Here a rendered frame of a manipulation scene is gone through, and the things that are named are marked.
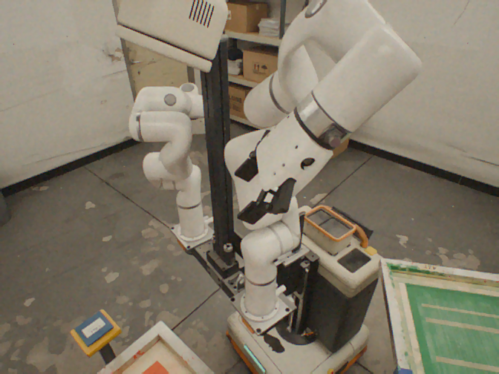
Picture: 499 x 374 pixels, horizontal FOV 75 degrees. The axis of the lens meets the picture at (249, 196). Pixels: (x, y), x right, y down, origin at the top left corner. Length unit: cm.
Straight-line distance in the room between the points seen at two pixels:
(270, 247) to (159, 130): 44
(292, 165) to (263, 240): 47
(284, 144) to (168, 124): 54
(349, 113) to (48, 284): 283
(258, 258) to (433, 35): 340
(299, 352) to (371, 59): 178
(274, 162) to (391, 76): 17
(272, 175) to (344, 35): 19
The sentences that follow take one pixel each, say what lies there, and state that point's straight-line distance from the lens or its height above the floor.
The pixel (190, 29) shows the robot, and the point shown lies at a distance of 69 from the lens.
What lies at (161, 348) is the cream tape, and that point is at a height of 96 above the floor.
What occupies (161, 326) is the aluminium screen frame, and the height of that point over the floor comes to 99.
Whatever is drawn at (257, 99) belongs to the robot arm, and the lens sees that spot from 63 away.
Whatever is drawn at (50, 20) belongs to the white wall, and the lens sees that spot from 403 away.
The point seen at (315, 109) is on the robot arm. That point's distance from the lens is 40.
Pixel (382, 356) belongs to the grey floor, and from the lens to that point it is 245.
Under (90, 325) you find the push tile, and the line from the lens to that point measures 139.
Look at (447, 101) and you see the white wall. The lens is 403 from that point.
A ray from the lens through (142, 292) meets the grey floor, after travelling 268.
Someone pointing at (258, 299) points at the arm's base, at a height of 123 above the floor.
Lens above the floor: 205
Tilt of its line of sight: 37 degrees down
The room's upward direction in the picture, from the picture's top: straight up
